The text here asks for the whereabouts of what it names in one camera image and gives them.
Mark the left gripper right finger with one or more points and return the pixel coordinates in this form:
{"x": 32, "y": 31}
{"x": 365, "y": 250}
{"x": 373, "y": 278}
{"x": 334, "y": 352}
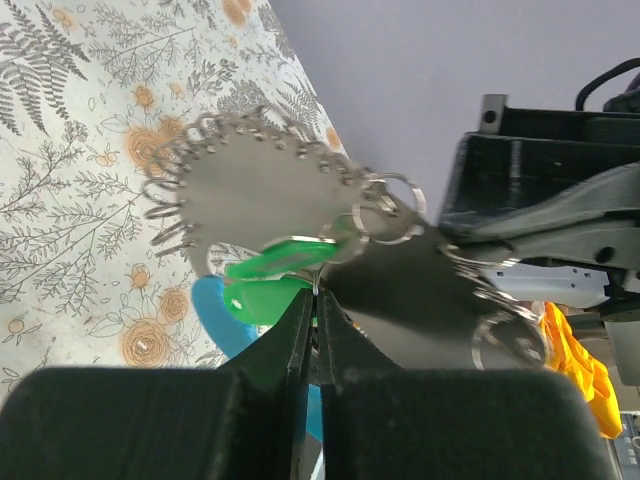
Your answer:
{"x": 385, "y": 422}

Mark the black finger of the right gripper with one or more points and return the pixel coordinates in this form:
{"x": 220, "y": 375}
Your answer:
{"x": 567, "y": 201}

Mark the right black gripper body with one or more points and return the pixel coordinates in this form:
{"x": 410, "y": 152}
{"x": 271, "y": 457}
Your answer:
{"x": 503, "y": 127}

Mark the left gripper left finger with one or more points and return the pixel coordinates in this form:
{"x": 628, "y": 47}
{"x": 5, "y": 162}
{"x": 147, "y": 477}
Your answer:
{"x": 243, "y": 420}

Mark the green key tag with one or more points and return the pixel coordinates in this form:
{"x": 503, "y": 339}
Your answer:
{"x": 262, "y": 302}
{"x": 288, "y": 254}

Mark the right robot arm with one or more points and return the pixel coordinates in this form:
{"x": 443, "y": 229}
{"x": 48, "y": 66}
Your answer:
{"x": 610, "y": 295}

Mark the yellow orange cloth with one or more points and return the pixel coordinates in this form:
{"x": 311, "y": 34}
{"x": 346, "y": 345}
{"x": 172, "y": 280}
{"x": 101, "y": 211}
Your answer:
{"x": 570, "y": 358}

